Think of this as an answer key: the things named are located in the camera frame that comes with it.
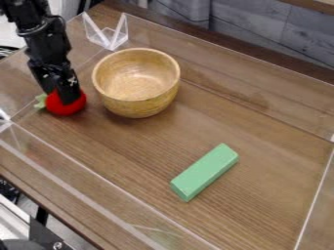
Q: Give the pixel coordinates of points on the black metal base bracket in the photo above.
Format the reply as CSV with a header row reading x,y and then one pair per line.
x,y
44,237

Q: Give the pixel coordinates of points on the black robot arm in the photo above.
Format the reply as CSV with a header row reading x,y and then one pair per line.
x,y
48,46

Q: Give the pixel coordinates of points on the clear acrylic tray enclosure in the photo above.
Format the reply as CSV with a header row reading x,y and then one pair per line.
x,y
98,169

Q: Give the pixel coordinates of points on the green rectangular block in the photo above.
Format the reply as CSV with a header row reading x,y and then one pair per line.
x,y
203,172

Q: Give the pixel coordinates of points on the wooden bowl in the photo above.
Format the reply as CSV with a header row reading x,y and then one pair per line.
x,y
136,81

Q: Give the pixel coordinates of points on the clear acrylic corner bracket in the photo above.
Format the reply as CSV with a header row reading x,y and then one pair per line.
x,y
110,38

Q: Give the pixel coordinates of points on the red plush fruit green leaf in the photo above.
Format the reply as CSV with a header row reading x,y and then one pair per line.
x,y
51,103

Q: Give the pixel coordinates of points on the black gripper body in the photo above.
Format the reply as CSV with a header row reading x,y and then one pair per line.
x,y
56,64

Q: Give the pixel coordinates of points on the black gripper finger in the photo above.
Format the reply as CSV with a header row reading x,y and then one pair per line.
x,y
43,75
68,86

